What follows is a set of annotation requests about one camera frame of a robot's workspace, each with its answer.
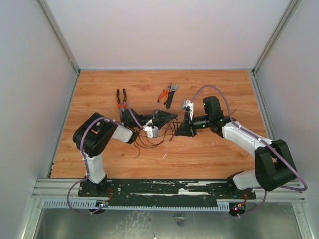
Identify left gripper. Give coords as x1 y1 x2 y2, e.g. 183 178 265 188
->
134 109 177 130

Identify black wire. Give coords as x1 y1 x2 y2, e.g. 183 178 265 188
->
133 117 202 159

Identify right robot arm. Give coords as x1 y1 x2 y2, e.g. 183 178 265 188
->
175 96 296 198

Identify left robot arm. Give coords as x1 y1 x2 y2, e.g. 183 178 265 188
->
73 109 178 197

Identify orange needle nose pliers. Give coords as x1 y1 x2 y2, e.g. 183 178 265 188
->
157 83 172 105

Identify black adjustable wrench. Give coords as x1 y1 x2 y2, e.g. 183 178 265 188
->
165 84 179 109

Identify orange black combination pliers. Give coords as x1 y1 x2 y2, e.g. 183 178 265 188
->
116 88 128 109

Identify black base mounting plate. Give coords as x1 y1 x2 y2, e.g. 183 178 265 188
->
78 179 256 207

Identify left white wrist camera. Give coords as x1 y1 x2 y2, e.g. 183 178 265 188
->
143 119 159 138

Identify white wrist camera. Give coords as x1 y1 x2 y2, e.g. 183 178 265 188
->
181 100 194 120
143 119 159 138

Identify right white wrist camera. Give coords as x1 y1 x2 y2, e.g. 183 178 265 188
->
181 100 194 120

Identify left aluminium frame post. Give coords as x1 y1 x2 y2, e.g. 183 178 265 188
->
37 0 81 76

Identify aluminium frame post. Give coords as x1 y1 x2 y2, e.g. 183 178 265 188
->
251 0 302 77
37 0 81 76

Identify grey slotted cable duct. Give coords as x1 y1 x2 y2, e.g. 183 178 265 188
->
41 198 230 212

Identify aluminium front rail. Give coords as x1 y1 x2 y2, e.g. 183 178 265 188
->
32 178 306 202

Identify right aluminium frame post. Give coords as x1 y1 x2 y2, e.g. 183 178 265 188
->
251 0 302 77

